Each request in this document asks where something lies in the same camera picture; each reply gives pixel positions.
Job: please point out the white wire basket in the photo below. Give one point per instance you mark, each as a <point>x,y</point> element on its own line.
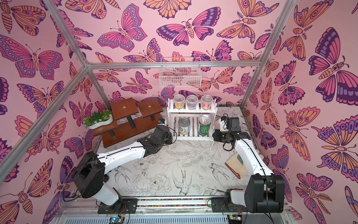
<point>178,72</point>

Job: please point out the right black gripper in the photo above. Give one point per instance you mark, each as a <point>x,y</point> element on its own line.
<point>219,135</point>

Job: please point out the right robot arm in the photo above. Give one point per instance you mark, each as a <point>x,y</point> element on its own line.
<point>265,190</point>

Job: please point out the green watermelon can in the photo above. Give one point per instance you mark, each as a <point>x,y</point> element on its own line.
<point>204,125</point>

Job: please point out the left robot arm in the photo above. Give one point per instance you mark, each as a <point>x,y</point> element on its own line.
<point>90,176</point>

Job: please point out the beige work glove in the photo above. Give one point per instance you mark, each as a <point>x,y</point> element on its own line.
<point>236,166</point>

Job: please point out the white wooden slatted shelf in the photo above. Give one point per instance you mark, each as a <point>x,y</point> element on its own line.
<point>174,116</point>

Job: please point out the white purple label can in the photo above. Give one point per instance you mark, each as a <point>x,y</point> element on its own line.
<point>184,126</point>

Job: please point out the aluminium frame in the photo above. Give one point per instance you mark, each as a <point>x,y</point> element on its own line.
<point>87,68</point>

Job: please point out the green plant in white pot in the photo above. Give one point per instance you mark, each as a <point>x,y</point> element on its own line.
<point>98,119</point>

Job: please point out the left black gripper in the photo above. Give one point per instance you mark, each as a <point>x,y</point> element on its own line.
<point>169,136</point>

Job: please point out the red seed jar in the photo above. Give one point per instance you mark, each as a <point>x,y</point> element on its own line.
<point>206,102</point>

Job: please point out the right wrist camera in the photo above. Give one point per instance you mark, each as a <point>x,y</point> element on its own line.
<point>223,124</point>

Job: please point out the yellow seed jar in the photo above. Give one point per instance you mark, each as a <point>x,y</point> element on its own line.
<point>179,101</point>

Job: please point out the brown wooden tiered stand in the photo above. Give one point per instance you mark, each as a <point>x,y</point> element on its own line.
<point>129,120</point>

